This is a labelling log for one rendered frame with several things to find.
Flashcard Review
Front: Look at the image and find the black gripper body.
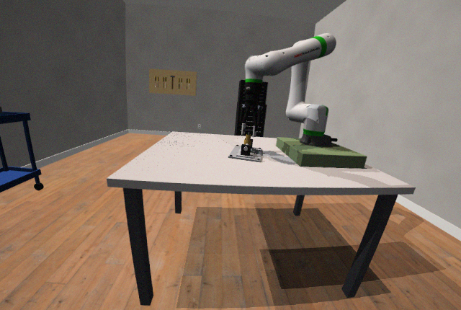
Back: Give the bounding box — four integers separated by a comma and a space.
245, 94, 259, 111

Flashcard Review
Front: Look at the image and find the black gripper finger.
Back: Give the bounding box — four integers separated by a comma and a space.
239, 105, 250, 135
251, 105, 263, 137

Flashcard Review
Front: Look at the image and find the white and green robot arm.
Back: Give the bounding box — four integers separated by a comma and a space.
244, 33, 338, 146

